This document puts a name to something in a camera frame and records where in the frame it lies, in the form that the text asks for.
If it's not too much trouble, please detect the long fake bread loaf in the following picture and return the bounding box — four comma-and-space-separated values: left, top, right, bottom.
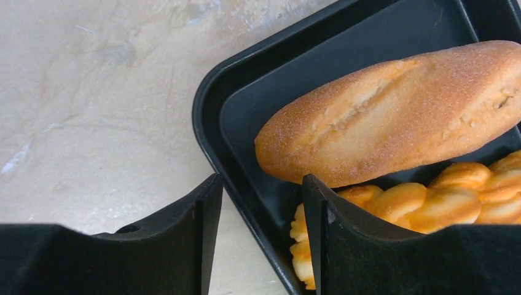
254, 41, 520, 187

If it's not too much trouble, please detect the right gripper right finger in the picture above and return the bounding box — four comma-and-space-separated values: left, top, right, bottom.
302, 175, 520, 294

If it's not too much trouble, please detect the black plastic tray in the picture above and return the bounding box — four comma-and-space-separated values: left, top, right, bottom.
192, 1, 520, 294

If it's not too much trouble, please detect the braided fake bread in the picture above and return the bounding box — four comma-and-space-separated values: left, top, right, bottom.
289, 149, 521, 291

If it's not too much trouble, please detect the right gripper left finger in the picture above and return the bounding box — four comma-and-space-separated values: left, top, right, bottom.
1, 174, 223, 294

